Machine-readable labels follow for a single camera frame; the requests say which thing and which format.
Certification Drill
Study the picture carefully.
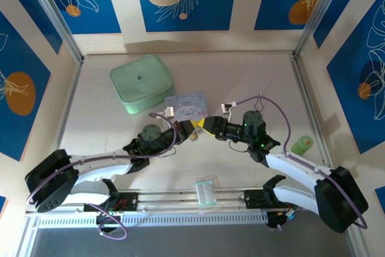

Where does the green bottle orange cap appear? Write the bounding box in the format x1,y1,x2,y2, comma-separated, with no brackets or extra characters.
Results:
290,135,313,155

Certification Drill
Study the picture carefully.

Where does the mint green zip pouch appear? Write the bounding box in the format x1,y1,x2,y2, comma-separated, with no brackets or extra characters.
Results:
109,54,176,116

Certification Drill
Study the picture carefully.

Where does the clear plastic bag with batteries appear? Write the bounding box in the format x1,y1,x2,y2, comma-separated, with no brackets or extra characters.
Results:
194,175,223,214

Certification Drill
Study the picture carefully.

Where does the thin metal wire hook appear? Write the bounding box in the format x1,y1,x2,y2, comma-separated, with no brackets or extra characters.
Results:
253,91,265,113

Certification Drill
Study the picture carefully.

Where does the aluminium table side rail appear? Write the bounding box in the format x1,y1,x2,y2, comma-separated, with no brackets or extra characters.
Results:
57,55,84,152
290,54,333,169

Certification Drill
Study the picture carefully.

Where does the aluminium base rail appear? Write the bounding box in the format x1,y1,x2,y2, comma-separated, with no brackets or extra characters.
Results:
25,189,301,214

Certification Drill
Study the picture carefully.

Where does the white slotted cable duct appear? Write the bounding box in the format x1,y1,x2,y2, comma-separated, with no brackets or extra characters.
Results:
37,211,268,229

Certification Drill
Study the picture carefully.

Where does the aluminium corner post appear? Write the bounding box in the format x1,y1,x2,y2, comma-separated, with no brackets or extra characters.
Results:
22,0,84,63
293,0,347,58

